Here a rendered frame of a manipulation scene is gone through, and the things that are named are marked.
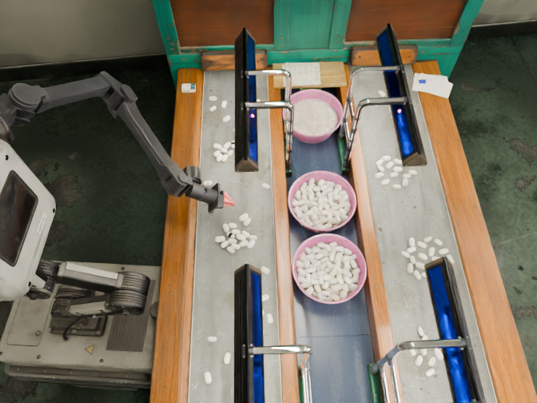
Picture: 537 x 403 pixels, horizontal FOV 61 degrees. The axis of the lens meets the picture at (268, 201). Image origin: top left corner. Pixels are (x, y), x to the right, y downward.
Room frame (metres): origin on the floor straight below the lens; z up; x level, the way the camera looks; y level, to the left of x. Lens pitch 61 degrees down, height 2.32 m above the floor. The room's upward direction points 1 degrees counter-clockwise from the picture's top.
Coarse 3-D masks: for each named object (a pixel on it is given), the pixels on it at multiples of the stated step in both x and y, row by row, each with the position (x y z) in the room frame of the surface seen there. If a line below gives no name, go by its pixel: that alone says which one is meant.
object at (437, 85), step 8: (416, 80) 1.49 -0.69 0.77; (424, 80) 1.48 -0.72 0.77; (432, 80) 1.49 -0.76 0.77; (440, 80) 1.49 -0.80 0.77; (416, 88) 1.44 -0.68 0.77; (424, 88) 1.44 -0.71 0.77; (432, 88) 1.44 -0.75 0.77; (440, 88) 1.44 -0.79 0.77; (448, 88) 1.44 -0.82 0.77; (440, 96) 1.39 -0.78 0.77; (448, 96) 1.39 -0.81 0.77
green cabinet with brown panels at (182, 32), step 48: (192, 0) 1.62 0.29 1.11; (240, 0) 1.63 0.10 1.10; (288, 0) 1.62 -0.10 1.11; (336, 0) 1.62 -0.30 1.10; (384, 0) 1.63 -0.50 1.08; (432, 0) 1.64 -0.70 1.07; (480, 0) 1.63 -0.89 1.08; (192, 48) 1.61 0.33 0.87; (288, 48) 1.63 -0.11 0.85; (336, 48) 1.62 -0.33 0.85
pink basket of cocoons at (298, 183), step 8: (304, 176) 0.99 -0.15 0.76; (320, 176) 1.00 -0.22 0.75; (328, 176) 0.99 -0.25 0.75; (336, 176) 0.98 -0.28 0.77; (296, 184) 0.96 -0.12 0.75; (336, 184) 0.97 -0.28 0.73; (352, 192) 0.91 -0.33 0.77; (288, 200) 0.88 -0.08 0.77; (352, 200) 0.88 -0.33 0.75; (352, 208) 0.84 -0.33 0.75; (304, 224) 0.77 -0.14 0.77; (344, 224) 0.77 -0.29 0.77; (320, 232) 0.77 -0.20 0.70
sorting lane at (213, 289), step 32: (224, 96) 1.44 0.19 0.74; (224, 128) 1.26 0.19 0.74; (256, 192) 0.93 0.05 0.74; (256, 224) 0.79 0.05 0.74; (224, 256) 0.66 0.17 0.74; (256, 256) 0.66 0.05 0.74; (224, 288) 0.54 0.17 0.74; (192, 320) 0.42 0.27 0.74; (224, 320) 0.42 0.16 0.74; (192, 352) 0.32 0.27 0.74; (224, 352) 0.31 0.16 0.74; (192, 384) 0.22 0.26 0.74; (224, 384) 0.21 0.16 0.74
